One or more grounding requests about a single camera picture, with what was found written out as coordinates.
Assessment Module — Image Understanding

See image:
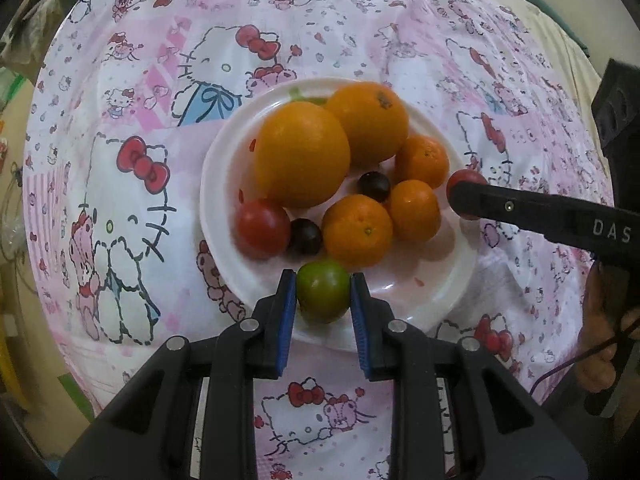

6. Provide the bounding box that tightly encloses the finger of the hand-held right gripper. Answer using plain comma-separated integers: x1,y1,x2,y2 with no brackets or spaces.
447,180,572,244

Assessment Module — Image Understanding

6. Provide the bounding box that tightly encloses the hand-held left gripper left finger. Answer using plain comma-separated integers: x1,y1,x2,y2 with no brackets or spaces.
59,269,297,480

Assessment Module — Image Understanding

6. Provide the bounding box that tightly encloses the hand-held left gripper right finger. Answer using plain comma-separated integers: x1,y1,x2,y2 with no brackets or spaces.
349,272,588,480

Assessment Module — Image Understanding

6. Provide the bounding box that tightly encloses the red tomato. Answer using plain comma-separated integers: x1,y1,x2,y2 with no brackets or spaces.
236,199,292,258
446,169,488,221

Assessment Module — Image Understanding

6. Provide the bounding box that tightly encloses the green tomato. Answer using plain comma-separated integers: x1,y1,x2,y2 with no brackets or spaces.
296,260,352,324

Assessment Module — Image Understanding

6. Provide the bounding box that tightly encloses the white plate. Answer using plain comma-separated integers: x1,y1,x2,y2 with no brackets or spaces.
200,77,480,350

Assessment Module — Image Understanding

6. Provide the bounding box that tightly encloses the small mandarin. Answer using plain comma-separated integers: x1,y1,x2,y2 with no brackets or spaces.
321,193,394,268
394,134,451,190
389,179,442,242

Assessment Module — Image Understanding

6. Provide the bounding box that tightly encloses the dark plum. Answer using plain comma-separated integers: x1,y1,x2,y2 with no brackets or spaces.
288,218,324,256

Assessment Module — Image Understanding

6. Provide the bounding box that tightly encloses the dark grape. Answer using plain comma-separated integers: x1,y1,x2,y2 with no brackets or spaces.
357,171,392,202

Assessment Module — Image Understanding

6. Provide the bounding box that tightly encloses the person's right hand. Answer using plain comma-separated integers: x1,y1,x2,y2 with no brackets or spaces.
574,265,623,392

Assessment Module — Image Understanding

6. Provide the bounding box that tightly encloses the large orange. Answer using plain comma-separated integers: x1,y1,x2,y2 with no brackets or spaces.
325,81,410,166
254,101,352,209

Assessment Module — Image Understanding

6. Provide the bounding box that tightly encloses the beige bed sheet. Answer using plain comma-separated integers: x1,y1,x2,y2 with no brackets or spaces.
435,0,606,91

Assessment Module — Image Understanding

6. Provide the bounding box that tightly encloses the pink printed blanket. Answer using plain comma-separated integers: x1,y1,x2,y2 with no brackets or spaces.
22,0,621,480

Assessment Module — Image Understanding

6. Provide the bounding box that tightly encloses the dark cable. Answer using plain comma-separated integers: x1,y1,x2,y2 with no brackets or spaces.
529,322,640,396

